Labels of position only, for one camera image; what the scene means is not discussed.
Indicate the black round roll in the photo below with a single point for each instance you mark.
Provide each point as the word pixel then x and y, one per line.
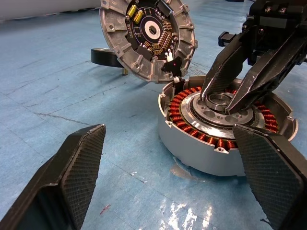
pixel 103 57

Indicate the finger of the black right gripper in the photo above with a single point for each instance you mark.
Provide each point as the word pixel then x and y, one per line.
pixel 266 76
pixel 225 69

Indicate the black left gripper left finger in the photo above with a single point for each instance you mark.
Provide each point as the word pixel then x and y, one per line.
pixel 72 172

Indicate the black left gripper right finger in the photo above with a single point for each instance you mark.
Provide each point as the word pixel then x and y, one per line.
pixel 271 172

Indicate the silver spoked rotor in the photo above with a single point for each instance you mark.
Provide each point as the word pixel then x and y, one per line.
pixel 211 119

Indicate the grey motor housing copper windings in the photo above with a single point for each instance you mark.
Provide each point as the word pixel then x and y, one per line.
pixel 192 148

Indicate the small brass standoff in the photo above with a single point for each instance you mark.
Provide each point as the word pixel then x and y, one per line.
pixel 124 72

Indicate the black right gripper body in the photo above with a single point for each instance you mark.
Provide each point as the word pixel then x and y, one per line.
pixel 273 21

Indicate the silver motor lid circuit board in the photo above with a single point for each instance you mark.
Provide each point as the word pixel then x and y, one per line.
pixel 115 40

